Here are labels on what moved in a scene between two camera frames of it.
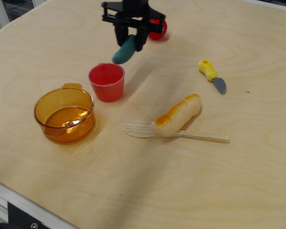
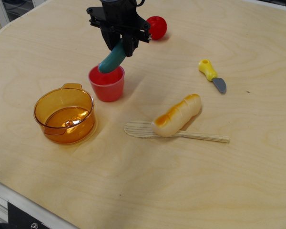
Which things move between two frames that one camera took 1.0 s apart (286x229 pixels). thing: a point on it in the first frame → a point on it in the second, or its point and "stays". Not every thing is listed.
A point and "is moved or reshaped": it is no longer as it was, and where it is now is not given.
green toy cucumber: x=126 y=51 is moved or reshaped
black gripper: x=136 y=12 → x=120 y=16
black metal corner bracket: x=18 y=219 stays
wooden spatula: x=145 y=130 stays
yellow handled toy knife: x=205 y=66 stays
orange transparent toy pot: x=66 y=115 stays
